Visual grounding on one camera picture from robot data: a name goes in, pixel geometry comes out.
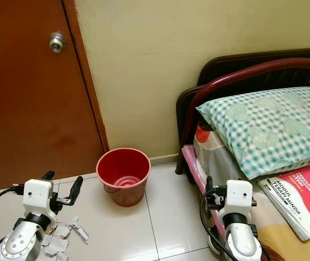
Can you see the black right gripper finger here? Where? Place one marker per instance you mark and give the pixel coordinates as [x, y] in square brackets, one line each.
[209, 186]

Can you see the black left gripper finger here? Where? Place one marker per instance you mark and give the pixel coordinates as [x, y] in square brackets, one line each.
[76, 187]
[48, 175]

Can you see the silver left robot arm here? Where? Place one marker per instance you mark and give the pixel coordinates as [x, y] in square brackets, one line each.
[21, 244]

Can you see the grey orange patterned bed sheet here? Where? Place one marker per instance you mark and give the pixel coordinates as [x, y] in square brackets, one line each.
[217, 157]

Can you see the long crumpled paper strip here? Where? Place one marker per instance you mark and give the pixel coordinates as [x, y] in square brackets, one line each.
[80, 229]

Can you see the black white shoe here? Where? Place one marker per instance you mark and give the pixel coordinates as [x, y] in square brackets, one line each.
[213, 244]

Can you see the red white book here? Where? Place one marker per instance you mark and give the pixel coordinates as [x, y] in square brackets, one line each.
[296, 201]

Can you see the brown wooden door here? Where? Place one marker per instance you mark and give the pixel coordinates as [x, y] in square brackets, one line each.
[24, 98]

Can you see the green checked pillow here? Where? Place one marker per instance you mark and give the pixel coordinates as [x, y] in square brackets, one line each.
[269, 130]

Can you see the silver round door knob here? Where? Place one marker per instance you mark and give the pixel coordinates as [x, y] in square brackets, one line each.
[56, 42]

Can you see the dark red bed headboard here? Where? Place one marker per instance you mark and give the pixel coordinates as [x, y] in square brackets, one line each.
[258, 58]

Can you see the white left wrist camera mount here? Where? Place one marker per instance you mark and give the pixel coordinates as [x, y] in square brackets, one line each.
[38, 194]

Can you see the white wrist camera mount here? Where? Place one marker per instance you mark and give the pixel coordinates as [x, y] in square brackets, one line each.
[239, 196]
[38, 194]

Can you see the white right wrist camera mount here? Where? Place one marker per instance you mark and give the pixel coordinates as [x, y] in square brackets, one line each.
[239, 196]

